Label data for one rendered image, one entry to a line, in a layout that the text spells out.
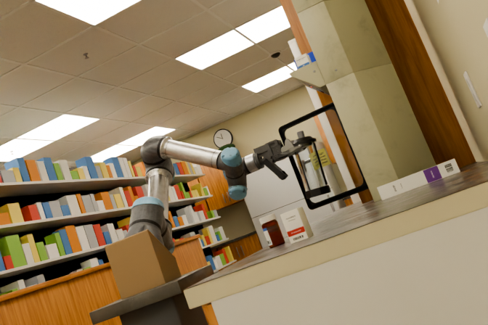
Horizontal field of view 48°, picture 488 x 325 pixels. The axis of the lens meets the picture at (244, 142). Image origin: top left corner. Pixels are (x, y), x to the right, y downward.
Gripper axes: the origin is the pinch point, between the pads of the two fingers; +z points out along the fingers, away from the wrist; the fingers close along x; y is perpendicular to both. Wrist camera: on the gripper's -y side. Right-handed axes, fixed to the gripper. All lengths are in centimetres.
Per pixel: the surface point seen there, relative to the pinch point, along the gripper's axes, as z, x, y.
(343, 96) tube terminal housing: 23.9, -14.5, 10.9
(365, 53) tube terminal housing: 36.9, -8.0, 23.9
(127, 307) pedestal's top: -56, -67, -33
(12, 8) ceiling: -134, 31, 139
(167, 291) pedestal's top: -42, -67, -32
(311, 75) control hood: 15.8, -14.5, 23.1
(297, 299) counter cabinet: 12, -118, -38
